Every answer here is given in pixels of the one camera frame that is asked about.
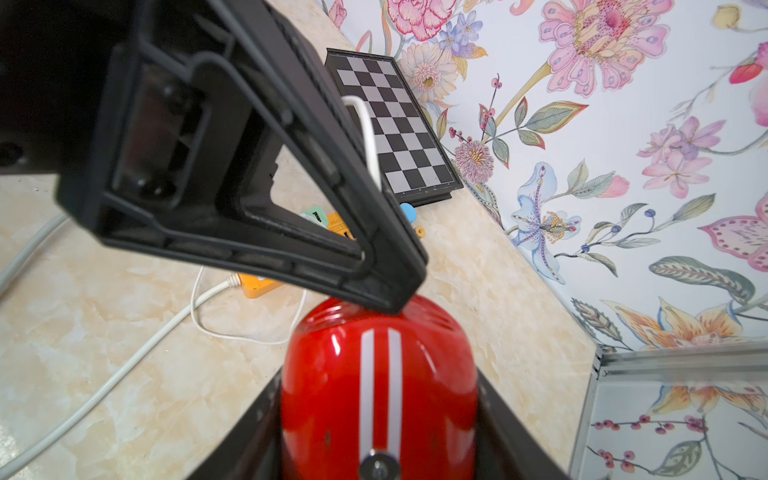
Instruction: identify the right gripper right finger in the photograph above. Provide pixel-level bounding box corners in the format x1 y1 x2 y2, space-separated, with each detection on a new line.
189 370 568 479

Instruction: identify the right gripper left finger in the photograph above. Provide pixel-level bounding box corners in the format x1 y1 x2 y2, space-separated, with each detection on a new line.
56 1 428 314

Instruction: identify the red electric shaver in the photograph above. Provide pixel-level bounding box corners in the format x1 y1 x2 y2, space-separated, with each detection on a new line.
280 296 478 479

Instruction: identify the thin white USB cable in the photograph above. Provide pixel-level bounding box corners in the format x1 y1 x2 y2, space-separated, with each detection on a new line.
190 94 385 347

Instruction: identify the light green USB charger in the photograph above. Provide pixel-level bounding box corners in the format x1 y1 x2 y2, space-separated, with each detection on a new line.
300 207 329 229

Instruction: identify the orange power strip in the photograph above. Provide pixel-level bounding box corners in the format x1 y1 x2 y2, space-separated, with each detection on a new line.
238 208 355 299

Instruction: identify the black white chessboard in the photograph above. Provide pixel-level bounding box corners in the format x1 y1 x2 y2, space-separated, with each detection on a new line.
325 48 462 207

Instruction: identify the blue cylinder block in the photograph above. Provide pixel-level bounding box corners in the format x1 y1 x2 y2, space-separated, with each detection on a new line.
400 203 418 223

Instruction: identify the grey power strip cord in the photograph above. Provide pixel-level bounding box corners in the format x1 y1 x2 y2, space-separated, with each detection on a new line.
0 212 70 298

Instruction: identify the right aluminium corner post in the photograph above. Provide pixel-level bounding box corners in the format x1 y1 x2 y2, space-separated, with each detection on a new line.
568 343 767 479

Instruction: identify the white power strip cord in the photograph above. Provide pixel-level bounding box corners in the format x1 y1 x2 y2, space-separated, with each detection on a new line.
0 272 242 480

